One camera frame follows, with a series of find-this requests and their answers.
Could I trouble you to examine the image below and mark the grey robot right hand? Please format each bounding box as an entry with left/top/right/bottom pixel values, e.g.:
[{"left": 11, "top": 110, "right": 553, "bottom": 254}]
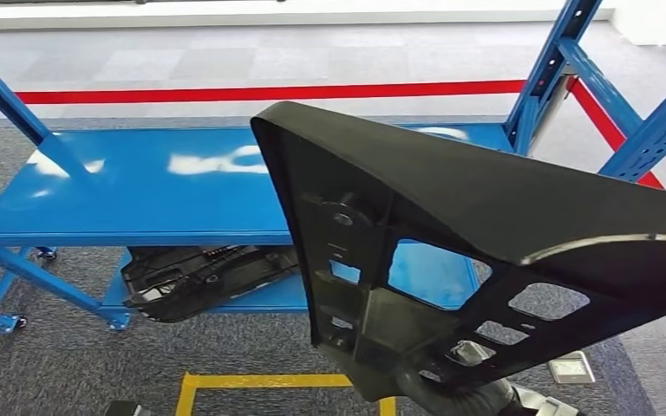
[{"left": 447, "top": 340, "right": 496, "bottom": 367}]

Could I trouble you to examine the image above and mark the black perforated plastic panel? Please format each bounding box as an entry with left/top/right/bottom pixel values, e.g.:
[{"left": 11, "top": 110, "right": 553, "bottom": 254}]
[{"left": 251, "top": 101, "right": 666, "bottom": 403}]

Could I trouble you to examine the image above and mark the black moulded plastic part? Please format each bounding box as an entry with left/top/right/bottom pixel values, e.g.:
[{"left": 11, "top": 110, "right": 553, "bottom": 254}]
[{"left": 121, "top": 244, "right": 301, "bottom": 324}]

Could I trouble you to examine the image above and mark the blue metal shelf rack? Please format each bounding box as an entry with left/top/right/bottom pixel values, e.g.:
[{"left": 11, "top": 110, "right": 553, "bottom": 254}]
[{"left": 0, "top": 0, "right": 666, "bottom": 335}]

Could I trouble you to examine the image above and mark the silver floor socket box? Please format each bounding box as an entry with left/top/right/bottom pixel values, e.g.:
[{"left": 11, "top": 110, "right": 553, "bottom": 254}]
[{"left": 546, "top": 351, "right": 597, "bottom": 385}]

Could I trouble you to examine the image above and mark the red floor tape line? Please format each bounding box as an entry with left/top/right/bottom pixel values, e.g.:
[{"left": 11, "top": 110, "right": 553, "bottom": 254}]
[{"left": 0, "top": 77, "right": 664, "bottom": 191}]

